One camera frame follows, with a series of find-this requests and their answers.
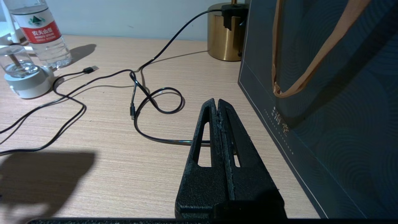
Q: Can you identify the black USB cable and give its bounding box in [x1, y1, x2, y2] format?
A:
[0, 65, 138, 156]

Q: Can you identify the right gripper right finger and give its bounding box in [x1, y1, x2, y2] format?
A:
[218, 100, 287, 218]

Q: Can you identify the brass desk lamp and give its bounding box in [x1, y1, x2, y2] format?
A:
[207, 0, 249, 62]

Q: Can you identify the black lamp power cord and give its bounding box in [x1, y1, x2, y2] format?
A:
[134, 9, 224, 146]

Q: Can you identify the water bottle red cap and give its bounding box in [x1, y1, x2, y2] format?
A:
[3, 0, 72, 69]

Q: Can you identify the black box with gold trim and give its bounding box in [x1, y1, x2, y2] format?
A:
[238, 0, 398, 219]

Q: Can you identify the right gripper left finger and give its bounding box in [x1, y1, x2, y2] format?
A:
[175, 98, 234, 218]

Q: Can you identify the small white clear humidifier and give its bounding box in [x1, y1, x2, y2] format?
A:
[0, 44, 55, 99]

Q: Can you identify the black adapter plug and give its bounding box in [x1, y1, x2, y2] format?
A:
[221, 3, 249, 31]

